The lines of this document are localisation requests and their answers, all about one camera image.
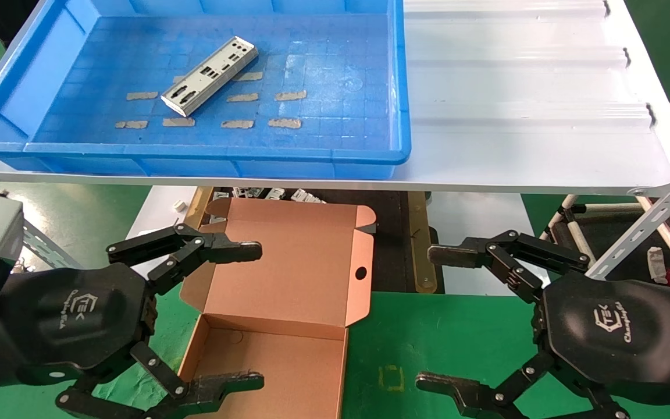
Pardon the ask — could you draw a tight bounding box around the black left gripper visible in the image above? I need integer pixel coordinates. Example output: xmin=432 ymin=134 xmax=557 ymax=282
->
xmin=3 ymin=223 xmax=265 ymax=419

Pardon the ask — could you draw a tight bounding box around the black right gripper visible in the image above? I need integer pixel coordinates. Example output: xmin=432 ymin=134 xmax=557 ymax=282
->
xmin=416 ymin=230 xmax=670 ymax=419

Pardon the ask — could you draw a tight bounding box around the open brown cardboard box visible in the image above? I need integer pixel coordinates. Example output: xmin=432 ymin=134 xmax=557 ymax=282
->
xmin=178 ymin=197 xmax=377 ymax=419

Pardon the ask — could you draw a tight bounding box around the large blue plastic tray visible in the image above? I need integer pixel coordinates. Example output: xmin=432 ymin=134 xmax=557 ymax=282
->
xmin=0 ymin=0 xmax=411 ymax=180

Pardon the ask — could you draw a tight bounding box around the brass coloured strip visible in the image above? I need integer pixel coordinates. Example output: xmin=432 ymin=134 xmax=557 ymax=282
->
xmin=187 ymin=186 xmax=215 ymax=230
xmin=408 ymin=191 xmax=438 ymax=293

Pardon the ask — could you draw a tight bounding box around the black mat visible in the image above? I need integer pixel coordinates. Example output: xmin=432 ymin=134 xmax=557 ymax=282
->
xmin=213 ymin=186 xmax=436 ymax=293

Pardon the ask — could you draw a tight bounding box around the white pipe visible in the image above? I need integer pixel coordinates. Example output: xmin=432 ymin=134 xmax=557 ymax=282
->
xmin=536 ymin=194 xmax=579 ymax=244
xmin=562 ymin=211 xmax=597 ymax=265

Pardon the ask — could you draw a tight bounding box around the perforated metal angle bar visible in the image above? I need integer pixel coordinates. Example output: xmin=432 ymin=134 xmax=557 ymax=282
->
xmin=585 ymin=175 xmax=670 ymax=280
xmin=0 ymin=180 xmax=83 ymax=271

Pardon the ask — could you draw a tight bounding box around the cream horizontal rod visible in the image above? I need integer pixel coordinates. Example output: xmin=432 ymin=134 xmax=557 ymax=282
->
xmin=579 ymin=203 xmax=647 ymax=212

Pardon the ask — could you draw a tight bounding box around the small white packet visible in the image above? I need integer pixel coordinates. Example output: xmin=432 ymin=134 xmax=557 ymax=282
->
xmin=647 ymin=247 xmax=670 ymax=284

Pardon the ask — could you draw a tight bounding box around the white metal shelf board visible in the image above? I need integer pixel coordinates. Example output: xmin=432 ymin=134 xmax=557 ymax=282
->
xmin=0 ymin=0 xmax=670 ymax=196

